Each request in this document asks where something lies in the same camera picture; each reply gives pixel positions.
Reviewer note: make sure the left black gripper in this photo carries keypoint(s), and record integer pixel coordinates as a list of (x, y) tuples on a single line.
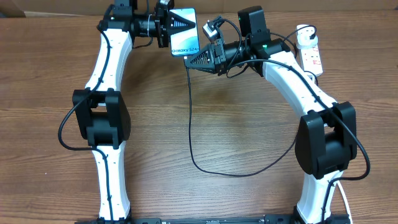
[(168, 22)]

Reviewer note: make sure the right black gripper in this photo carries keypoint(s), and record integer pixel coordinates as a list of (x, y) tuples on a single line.
[(213, 53)]

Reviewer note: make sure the blue Galaxy smartphone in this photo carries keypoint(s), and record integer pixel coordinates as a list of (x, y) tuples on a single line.
[(187, 42)]

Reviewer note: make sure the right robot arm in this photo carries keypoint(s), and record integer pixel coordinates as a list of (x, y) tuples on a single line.
[(325, 142)]

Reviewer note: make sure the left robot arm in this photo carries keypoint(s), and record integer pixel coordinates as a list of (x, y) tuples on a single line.
[(101, 112)]

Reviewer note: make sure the white charger plug adapter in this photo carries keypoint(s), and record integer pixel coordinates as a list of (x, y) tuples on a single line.
[(306, 37)]

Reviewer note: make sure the brown cardboard backdrop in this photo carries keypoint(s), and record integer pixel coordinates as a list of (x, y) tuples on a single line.
[(18, 8)]

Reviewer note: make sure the white power strip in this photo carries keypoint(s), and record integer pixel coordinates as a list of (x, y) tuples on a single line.
[(310, 59)]

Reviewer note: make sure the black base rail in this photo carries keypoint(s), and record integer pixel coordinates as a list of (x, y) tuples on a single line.
[(267, 219)]

